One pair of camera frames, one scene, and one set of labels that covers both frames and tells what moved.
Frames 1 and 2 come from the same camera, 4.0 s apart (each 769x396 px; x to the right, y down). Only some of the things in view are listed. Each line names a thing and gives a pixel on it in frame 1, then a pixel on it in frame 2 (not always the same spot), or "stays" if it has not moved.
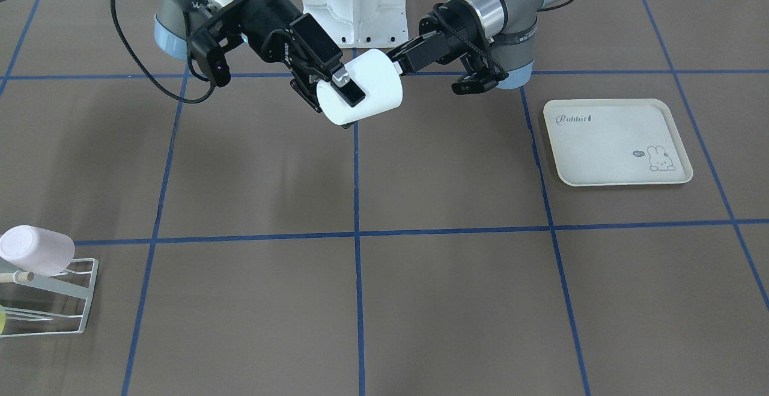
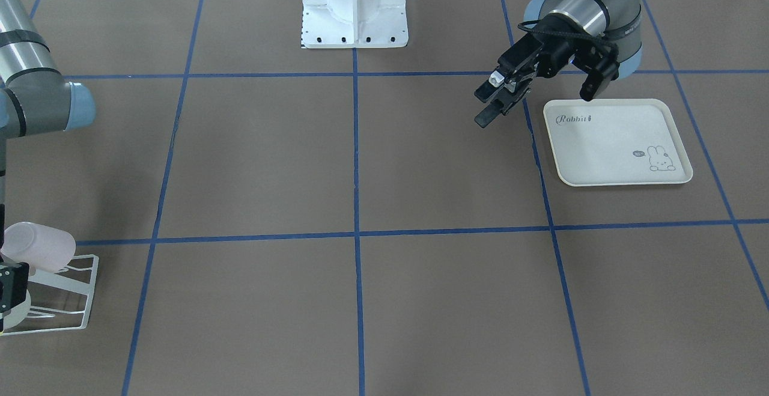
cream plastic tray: [616, 142] stays
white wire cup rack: [43, 305] stays
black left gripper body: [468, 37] to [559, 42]
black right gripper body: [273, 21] to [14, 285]
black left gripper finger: [421, 59] to [510, 67]
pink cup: [40, 252] stays
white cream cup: [375, 73] to [17, 314]
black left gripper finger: [421, 50] to [498, 106]
